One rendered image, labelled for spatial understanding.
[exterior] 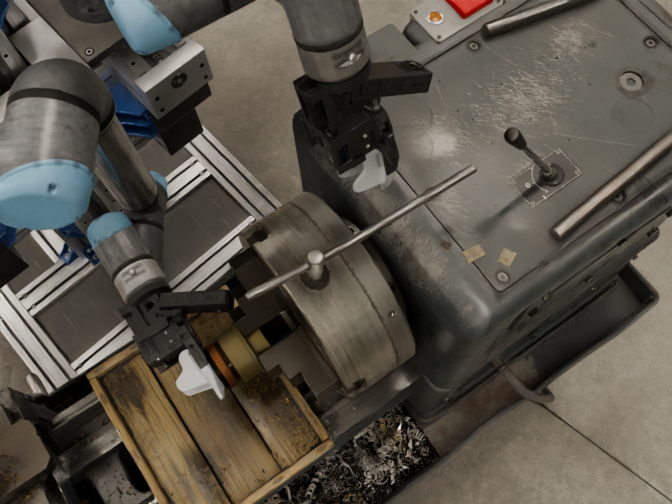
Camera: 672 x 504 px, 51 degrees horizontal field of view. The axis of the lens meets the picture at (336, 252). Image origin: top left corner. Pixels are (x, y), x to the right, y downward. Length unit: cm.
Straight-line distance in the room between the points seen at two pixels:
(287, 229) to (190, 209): 120
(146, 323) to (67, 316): 106
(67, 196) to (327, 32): 38
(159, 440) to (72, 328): 91
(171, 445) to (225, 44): 179
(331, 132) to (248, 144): 171
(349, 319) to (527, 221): 28
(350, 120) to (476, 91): 33
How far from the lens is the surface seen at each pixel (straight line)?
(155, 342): 112
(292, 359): 107
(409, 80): 85
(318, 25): 73
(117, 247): 118
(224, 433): 130
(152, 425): 133
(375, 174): 89
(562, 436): 225
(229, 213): 217
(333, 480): 157
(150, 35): 77
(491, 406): 166
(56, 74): 97
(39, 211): 94
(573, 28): 120
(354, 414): 130
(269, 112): 258
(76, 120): 95
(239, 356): 108
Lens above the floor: 215
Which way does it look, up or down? 68 degrees down
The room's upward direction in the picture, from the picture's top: 5 degrees counter-clockwise
